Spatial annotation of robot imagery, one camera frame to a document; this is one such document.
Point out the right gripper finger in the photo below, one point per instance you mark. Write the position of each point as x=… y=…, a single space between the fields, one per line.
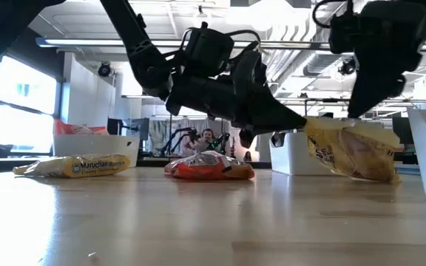
x=403 y=79
x=372 y=77

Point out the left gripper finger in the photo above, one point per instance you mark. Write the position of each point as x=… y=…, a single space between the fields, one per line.
x=248 y=139
x=279 y=120

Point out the yellow Maruchan ramen pack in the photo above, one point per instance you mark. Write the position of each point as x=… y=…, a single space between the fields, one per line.
x=87 y=166
x=353 y=151

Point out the orange-red Maruchan noodle pack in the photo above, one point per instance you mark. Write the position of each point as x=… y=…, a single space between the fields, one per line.
x=209 y=171
x=96 y=130
x=63 y=127

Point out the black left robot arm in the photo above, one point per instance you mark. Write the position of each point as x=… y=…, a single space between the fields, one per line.
x=135 y=44

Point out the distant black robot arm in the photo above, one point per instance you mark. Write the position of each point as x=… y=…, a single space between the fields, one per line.
x=223 y=142
x=176 y=138

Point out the person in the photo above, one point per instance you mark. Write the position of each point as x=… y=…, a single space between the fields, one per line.
x=247 y=156
x=208 y=137

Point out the black ceiling spotlight cluster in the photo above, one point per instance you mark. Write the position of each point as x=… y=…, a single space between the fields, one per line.
x=347 y=67

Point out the dark computer monitor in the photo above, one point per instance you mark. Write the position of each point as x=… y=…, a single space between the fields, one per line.
x=115 y=125
x=401 y=131

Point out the large bright window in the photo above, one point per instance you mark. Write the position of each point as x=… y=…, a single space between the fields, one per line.
x=24 y=111

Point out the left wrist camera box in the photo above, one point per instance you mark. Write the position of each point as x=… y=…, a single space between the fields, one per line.
x=209 y=51

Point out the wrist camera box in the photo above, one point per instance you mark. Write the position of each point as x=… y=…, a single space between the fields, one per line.
x=344 y=35
x=209 y=51

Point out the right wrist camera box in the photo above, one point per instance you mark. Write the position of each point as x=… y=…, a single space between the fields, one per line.
x=344 y=35

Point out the distant black rig frame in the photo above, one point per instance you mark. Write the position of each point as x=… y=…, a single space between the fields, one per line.
x=324 y=100

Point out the black ceiling dome camera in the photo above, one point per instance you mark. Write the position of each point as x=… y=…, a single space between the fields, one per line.
x=104 y=69

